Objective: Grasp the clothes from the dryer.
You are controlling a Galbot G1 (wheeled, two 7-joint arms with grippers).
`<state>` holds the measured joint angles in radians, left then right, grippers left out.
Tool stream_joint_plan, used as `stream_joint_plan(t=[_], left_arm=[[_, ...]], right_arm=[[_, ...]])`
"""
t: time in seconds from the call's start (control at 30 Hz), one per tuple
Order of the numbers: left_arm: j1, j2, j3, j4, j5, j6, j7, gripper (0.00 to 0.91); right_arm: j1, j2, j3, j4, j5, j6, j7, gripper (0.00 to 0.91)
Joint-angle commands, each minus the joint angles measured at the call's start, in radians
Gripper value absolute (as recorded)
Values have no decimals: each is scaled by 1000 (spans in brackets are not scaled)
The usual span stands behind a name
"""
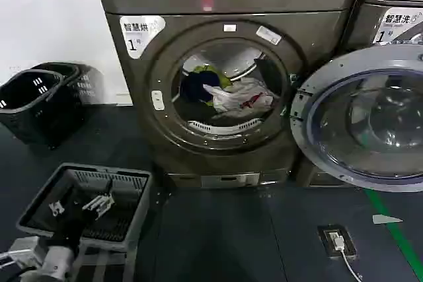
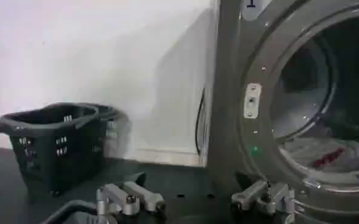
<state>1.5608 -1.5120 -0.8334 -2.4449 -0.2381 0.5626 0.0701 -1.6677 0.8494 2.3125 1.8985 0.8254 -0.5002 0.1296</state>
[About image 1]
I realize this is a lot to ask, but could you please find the white power plug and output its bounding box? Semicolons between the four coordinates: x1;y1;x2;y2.
327;231;345;252

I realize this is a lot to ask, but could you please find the grey plastic laundry basket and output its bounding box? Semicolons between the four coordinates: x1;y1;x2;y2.
16;162;153;254

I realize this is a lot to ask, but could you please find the dark grey garment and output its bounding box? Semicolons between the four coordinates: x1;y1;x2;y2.
183;100;265;122

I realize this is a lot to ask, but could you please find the round glass dryer door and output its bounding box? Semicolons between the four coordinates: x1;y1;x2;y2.
289;45;423;194

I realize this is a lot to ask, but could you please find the black garment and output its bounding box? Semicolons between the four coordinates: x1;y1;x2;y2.
253;58;282;88

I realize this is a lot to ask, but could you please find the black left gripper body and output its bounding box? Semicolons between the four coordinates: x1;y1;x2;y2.
46;208;99;254

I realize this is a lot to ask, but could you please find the dark blue garment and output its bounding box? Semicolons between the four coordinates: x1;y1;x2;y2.
179;70;221;105

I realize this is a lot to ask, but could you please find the floor power socket box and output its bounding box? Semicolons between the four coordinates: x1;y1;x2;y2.
317;225;358;258

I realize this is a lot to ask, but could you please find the grey washing machine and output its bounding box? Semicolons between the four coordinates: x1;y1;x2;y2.
343;0;423;188

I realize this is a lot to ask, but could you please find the white power cable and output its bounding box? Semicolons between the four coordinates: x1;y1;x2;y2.
339;248;364;282

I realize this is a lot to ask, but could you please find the black plastic laundry basket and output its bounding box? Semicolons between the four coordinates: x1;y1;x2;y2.
31;61;104;106
0;69;84;150

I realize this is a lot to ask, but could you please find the white slotted lint filter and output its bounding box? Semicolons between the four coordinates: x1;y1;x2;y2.
186;118;262;135

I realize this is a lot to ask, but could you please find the white arrow floor sticker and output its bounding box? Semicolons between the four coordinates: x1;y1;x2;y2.
372;214;404;225

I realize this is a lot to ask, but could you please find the green garment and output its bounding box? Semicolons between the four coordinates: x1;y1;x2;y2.
192;65;233;88

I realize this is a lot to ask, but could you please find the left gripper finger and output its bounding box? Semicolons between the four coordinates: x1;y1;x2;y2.
81;194;116;220
48;199;65;216

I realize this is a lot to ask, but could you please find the green floor tape line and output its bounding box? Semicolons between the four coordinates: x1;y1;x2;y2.
364;189;423;282

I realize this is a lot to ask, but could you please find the white cloth with red print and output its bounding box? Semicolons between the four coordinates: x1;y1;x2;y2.
202;77;276;114

